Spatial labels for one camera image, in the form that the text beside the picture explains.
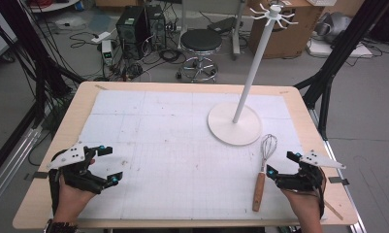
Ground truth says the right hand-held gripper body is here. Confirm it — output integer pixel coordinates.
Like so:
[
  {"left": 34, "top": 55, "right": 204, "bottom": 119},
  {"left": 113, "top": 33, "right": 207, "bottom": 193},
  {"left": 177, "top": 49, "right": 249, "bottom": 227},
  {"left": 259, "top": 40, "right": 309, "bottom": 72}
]
[{"left": 274, "top": 150, "right": 347, "bottom": 192}]

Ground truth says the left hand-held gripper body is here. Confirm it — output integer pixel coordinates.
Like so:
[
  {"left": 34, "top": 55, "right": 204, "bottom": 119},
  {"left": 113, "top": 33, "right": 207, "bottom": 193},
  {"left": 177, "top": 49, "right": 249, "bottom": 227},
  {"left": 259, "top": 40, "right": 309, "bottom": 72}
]
[{"left": 47, "top": 141, "right": 103, "bottom": 195}]

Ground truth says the wooden handled metal whisk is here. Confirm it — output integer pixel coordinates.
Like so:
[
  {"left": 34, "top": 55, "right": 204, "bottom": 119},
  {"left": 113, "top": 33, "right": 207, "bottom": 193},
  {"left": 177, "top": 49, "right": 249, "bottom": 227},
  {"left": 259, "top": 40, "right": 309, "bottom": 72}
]
[{"left": 251, "top": 133, "right": 278, "bottom": 213}]

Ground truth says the white hook stand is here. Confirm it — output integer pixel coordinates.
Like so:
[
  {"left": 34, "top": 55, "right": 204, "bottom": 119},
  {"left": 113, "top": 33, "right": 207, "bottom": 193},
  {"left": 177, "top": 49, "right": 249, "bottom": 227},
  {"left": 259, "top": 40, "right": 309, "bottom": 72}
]
[{"left": 207, "top": 3, "right": 299, "bottom": 147}]

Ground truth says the person's right hand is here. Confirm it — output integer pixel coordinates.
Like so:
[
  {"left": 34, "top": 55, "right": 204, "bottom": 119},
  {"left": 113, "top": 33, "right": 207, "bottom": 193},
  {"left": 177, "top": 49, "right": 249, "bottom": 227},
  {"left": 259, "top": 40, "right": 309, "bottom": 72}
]
[{"left": 280, "top": 168, "right": 327, "bottom": 224}]

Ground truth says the white grid paper mat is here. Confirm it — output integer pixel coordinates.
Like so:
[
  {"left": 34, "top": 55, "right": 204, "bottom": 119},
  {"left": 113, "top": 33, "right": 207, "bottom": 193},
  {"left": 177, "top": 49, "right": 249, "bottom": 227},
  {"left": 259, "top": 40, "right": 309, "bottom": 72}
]
[{"left": 49, "top": 89, "right": 327, "bottom": 220}]

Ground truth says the white small device green display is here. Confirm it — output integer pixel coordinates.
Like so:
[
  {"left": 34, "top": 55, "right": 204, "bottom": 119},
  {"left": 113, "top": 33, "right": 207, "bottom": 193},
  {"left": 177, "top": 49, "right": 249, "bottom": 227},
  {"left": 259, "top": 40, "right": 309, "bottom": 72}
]
[{"left": 101, "top": 39, "right": 114, "bottom": 67}]

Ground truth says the black metal stand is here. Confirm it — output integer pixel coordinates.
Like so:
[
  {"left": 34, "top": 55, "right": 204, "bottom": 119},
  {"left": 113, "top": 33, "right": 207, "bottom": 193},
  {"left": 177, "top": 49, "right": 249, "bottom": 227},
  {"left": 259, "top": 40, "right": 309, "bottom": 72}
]
[
  {"left": 0, "top": 0, "right": 86, "bottom": 130},
  {"left": 293, "top": 0, "right": 389, "bottom": 141}
]

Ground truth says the white power strip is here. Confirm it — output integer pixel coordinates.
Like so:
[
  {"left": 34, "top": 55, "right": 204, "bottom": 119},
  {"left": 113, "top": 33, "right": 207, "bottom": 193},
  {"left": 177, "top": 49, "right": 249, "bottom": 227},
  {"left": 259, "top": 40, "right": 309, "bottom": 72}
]
[{"left": 90, "top": 31, "right": 113, "bottom": 45}]

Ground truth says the black computer tower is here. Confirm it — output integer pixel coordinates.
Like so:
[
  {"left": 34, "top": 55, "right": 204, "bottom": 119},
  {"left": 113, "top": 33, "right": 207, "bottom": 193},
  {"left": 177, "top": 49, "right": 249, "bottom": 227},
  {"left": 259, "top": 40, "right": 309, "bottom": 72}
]
[{"left": 115, "top": 5, "right": 150, "bottom": 61}]

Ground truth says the cardboard box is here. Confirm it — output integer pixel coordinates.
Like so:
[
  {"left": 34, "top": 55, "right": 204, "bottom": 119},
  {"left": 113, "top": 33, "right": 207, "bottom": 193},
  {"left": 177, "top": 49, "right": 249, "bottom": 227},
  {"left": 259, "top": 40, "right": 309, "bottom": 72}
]
[{"left": 247, "top": 0, "right": 326, "bottom": 60}]

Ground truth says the grey computer tower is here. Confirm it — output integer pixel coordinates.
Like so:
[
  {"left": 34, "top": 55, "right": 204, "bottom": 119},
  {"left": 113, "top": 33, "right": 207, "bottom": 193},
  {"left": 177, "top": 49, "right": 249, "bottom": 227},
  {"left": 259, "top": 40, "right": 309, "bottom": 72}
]
[{"left": 146, "top": 4, "right": 168, "bottom": 51}]

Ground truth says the black round stool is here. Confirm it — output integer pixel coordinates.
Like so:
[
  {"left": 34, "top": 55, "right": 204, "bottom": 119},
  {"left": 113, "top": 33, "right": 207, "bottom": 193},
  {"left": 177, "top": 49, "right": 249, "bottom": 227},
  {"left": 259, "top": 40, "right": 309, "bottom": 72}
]
[{"left": 176, "top": 28, "right": 223, "bottom": 84}]

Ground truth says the black strap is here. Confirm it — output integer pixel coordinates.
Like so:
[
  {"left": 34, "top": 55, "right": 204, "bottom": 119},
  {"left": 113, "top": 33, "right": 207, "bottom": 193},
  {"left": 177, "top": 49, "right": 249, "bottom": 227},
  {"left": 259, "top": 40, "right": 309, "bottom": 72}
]
[{"left": 48, "top": 168, "right": 61, "bottom": 216}]

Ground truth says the black beaded bracelet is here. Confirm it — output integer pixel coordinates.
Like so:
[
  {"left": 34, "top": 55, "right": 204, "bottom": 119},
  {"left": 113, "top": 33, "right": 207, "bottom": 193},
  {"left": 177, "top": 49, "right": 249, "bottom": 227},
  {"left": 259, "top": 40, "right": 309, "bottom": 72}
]
[{"left": 44, "top": 218, "right": 80, "bottom": 233}]

